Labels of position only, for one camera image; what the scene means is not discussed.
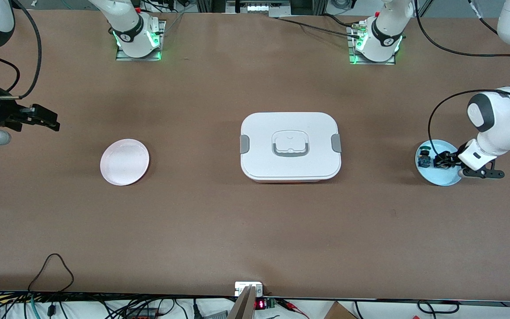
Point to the red clip lead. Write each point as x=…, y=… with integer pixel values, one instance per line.
x=292, y=306

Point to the light blue round plate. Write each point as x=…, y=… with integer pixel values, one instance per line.
x=441, y=177

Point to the blue green switch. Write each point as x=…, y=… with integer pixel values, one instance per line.
x=424, y=157

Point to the pink round plate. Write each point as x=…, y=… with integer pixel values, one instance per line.
x=124, y=162

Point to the orange push-button switch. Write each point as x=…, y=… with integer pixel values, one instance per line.
x=438, y=162

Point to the brown cardboard box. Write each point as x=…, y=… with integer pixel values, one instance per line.
x=339, y=312

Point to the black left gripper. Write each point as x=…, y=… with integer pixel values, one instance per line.
x=445, y=159

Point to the white lidded box grey clips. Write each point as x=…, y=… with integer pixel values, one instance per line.
x=290, y=166

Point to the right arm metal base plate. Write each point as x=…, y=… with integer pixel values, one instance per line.
x=122, y=56

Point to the red digit display board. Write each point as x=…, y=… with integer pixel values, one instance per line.
x=260, y=304

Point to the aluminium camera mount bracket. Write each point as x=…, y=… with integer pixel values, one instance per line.
x=244, y=305

